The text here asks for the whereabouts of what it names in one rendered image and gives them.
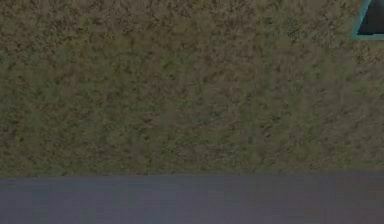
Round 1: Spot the teal framed dark picture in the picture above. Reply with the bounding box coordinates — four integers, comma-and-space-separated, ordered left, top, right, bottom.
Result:
351, 0, 384, 41

